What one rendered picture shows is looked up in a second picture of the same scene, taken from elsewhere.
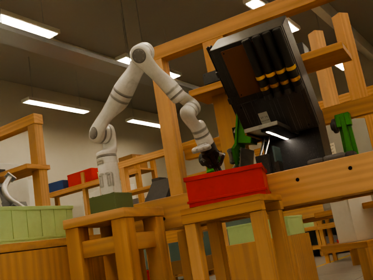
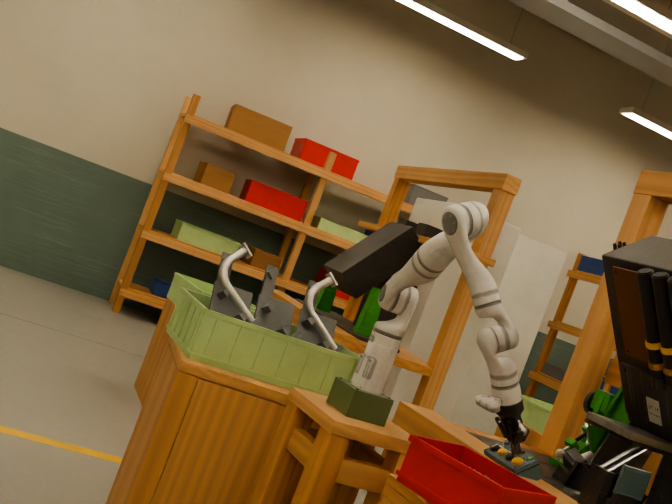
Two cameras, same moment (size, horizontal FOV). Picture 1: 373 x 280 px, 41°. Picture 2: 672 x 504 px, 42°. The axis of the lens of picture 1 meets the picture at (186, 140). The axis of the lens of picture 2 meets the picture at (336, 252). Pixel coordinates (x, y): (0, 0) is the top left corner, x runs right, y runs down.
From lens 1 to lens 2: 1.23 m
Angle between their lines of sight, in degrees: 40
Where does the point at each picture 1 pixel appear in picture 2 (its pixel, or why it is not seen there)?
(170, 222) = not seen: hidden behind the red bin
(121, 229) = (320, 447)
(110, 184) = (365, 375)
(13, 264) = (224, 402)
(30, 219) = (288, 355)
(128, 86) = (434, 256)
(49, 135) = not seen: hidden behind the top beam
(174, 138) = (597, 338)
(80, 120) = not seen: outside the picture
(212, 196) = (425, 487)
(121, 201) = (364, 407)
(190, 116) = (484, 348)
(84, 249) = (291, 438)
